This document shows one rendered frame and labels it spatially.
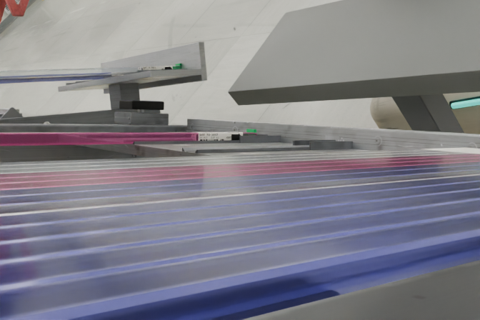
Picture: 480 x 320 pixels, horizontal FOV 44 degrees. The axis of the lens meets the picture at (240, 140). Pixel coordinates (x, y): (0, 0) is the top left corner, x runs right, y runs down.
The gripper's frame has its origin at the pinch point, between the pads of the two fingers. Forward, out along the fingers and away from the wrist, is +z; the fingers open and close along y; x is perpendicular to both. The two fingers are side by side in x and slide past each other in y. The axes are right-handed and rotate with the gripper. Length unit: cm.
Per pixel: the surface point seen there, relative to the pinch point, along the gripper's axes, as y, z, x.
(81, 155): 12.6, 19.9, 3.3
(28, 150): 12.4, 18.6, -3.3
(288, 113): -68, 16, 124
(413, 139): 52, 20, 17
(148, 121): 13.5, 16.3, 13.3
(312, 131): 39.1, 19.1, 18.1
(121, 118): 10.6, 15.6, 10.7
